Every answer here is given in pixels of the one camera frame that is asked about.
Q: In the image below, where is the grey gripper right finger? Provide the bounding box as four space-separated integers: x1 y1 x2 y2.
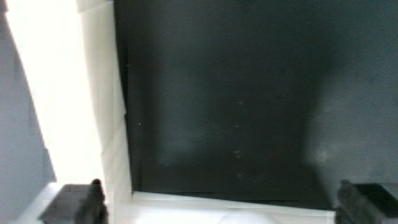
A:
335 181 398 224

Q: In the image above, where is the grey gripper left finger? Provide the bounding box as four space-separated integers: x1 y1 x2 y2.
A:
40 179 109 224

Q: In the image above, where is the white drawer box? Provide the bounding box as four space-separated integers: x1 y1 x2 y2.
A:
0 0 398 224

